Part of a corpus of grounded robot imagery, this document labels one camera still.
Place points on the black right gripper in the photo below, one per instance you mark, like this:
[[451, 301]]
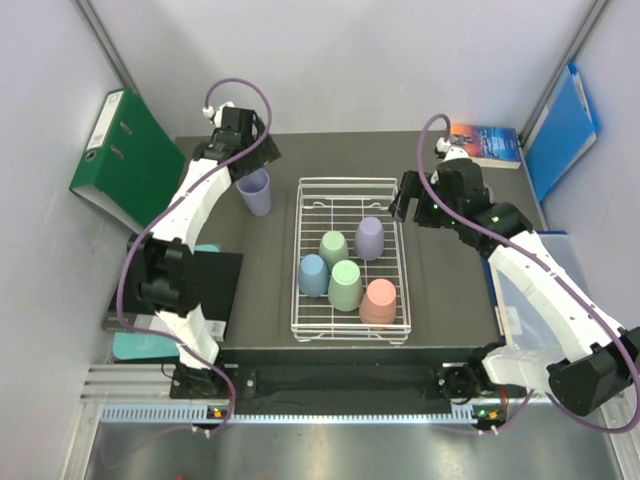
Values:
[[412, 186]]

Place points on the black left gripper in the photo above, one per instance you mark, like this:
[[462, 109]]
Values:
[[264, 154]]

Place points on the purple cup front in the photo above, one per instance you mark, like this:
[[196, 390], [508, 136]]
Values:
[[255, 190]]

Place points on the purple cup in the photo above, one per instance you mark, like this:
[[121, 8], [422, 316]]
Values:
[[369, 239], [255, 190]]

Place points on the dark green cup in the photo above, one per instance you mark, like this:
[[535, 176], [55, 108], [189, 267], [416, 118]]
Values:
[[333, 248]]

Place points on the light green cup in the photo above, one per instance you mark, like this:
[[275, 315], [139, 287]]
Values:
[[345, 289]]

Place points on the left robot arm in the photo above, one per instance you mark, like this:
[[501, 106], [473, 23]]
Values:
[[160, 261]]

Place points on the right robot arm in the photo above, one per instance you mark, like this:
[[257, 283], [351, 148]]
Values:
[[596, 358]]

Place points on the blue paperback book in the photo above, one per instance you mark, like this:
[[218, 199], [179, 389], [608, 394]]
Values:
[[490, 147]]

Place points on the pink cup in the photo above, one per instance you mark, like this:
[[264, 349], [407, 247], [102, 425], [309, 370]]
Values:
[[378, 306]]

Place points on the blue cup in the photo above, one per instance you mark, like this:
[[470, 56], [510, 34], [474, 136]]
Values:
[[313, 276]]

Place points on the blue folder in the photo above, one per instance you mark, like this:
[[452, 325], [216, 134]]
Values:
[[566, 129]]

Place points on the white wire dish rack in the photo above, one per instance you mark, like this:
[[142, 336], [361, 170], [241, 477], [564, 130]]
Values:
[[325, 204]]

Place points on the green ring binder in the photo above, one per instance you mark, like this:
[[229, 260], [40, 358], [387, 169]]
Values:
[[130, 167]]

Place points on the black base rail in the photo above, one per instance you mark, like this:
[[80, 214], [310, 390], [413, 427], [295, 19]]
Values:
[[303, 388]]

